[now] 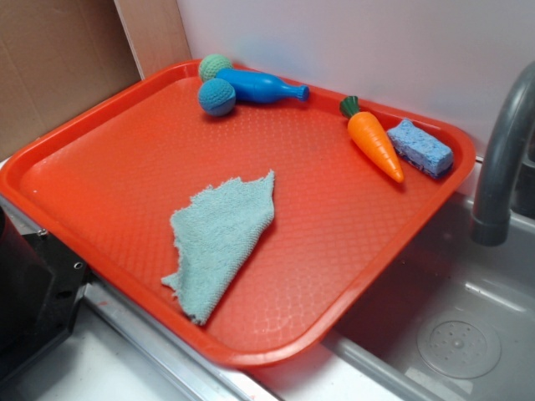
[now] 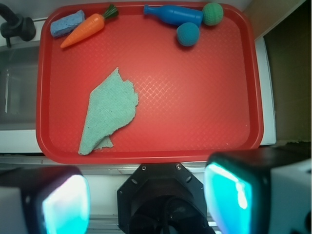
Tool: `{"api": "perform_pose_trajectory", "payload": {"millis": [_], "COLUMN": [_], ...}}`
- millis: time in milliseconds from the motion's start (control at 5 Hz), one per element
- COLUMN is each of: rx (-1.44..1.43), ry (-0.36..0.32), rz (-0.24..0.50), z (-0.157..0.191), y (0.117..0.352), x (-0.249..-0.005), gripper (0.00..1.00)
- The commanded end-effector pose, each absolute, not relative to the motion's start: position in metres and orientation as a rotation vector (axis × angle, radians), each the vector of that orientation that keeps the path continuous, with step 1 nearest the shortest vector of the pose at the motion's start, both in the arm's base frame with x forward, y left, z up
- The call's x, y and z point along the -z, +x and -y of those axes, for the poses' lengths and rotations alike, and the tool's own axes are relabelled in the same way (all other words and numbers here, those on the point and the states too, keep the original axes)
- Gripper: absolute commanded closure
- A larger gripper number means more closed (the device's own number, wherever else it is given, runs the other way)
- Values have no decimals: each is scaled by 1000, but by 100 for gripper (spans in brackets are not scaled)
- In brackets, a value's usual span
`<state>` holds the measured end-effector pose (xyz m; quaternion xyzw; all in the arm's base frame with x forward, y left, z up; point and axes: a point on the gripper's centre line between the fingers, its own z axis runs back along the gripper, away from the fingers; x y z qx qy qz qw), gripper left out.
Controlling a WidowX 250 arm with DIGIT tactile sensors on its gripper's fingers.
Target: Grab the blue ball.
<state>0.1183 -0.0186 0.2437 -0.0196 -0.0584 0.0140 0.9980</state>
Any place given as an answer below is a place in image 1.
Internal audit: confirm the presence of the grey toy sink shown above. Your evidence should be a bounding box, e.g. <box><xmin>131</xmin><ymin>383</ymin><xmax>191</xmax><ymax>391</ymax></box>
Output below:
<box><xmin>252</xmin><ymin>196</ymin><xmax>534</xmax><ymax>400</ymax></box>

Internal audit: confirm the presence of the blue plastic bowling pin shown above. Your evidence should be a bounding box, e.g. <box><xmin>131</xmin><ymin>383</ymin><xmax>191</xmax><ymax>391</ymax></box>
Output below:
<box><xmin>216</xmin><ymin>69</ymin><xmax>309</xmax><ymax>104</ymax></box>

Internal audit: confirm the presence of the brown cardboard panel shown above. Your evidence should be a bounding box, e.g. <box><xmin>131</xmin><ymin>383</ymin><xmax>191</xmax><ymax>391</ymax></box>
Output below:
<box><xmin>1</xmin><ymin>1</ymin><xmax>191</xmax><ymax>159</ymax></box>

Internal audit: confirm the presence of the blue crocheted ball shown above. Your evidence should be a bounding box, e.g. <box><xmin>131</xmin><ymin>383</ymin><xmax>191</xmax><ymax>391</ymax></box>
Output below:
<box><xmin>197</xmin><ymin>78</ymin><xmax>237</xmax><ymax>117</ymax></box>

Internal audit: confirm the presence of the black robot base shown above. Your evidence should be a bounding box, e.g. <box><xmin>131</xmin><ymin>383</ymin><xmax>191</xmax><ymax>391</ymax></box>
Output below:
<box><xmin>1</xmin><ymin>211</ymin><xmax>87</xmax><ymax>383</ymax></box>

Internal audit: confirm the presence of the grey faucet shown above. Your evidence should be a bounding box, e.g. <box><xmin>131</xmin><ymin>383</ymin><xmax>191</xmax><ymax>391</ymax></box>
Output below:
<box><xmin>470</xmin><ymin>63</ymin><xmax>534</xmax><ymax>246</ymax></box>

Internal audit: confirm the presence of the orange toy carrot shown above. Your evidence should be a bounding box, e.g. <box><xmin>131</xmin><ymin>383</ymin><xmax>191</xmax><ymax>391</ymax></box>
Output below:
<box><xmin>339</xmin><ymin>96</ymin><xmax>405</xmax><ymax>184</ymax></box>

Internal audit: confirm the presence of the light teal cloth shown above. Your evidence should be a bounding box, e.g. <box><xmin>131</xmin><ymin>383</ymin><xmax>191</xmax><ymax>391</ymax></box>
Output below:
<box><xmin>161</xmin><ymin>170</ymin><xmax>275</xmax><ymax>326</ymax></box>

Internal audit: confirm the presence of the blue sponge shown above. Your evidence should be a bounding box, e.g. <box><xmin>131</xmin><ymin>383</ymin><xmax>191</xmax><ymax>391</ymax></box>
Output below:
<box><xmin>387</xmin><ymin>119</ymin><xmax>454</xmax><ymax>179</ymax></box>

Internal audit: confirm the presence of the green crocheted ball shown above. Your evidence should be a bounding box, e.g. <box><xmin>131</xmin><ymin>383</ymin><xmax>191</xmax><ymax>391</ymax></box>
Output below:
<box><xmin>198</xmin><ymin>53</ymin><xmax>233</xmax><ymax>82</ymax></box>

